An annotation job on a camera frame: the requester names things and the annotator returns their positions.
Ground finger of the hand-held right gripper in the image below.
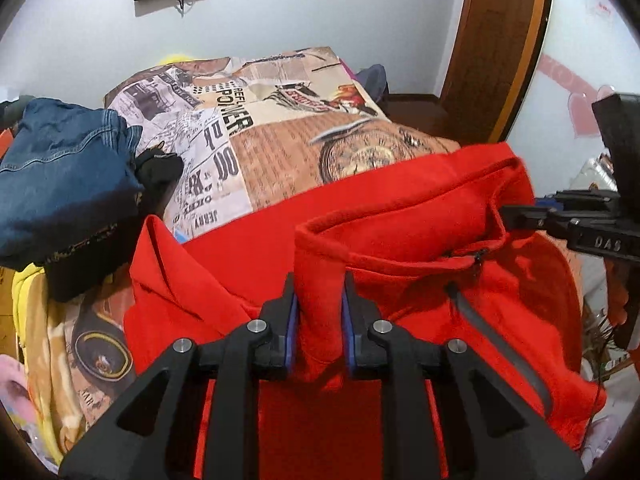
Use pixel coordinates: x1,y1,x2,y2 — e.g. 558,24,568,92
500,206,581,238
536,190,621,211

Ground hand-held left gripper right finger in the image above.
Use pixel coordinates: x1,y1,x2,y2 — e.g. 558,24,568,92
341,271,586,480

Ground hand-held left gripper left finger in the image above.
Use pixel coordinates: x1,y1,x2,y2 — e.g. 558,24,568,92
59,272,301,480

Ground red zip jacket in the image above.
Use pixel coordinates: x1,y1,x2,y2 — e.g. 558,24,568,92
122,141,608,480

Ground white heart sticker wardrobe door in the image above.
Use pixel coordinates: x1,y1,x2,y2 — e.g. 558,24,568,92
500,0,640,211

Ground brown wooden door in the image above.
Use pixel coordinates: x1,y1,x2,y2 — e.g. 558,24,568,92
440,0,543,143

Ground newspaper print bed sheet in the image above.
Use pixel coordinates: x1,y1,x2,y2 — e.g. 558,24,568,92
42,46,461,466

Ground grey purple backpack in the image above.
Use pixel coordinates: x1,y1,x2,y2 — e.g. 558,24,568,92
357,64,390,106

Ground small black cloth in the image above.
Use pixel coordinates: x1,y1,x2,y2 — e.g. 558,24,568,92
135,145,185,186

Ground dark cloth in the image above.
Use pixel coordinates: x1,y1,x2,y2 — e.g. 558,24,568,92
45,225,136,303

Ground yellow blanket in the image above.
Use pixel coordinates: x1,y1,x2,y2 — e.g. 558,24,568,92
12,265,66,461

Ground blue denim jeans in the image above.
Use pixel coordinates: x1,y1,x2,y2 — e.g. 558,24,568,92
0,97,146,271

